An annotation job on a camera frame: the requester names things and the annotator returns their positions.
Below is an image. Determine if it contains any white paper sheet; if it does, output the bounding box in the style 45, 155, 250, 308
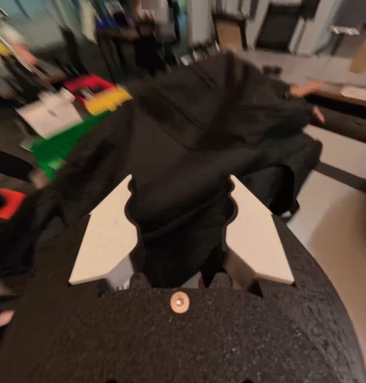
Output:
16, 88, 83, 140

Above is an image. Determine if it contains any orange-red object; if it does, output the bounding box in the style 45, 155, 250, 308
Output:
0, 189, 27, 221

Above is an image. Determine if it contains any yellow box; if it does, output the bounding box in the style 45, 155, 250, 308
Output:
84, 87, 133, 116

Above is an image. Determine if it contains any brown wooden table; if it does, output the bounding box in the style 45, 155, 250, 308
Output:
309, 84, 366, 109

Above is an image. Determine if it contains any green box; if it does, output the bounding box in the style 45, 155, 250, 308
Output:
30, 110, 112, 181

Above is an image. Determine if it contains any black chair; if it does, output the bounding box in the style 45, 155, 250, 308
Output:
255, 0, 307, 52

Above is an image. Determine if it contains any cardboard box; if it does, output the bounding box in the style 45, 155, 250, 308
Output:
350, 37, 366, 74

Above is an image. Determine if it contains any red box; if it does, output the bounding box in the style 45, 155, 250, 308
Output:
64, 75, 117, 104

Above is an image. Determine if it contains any black backpack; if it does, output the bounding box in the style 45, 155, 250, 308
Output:
36, 51, 323, 289

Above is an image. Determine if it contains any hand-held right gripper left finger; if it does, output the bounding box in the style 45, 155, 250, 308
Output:
68, 175, 140, 291

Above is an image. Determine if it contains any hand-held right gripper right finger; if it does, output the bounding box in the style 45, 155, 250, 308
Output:
222, 175, 295, 289

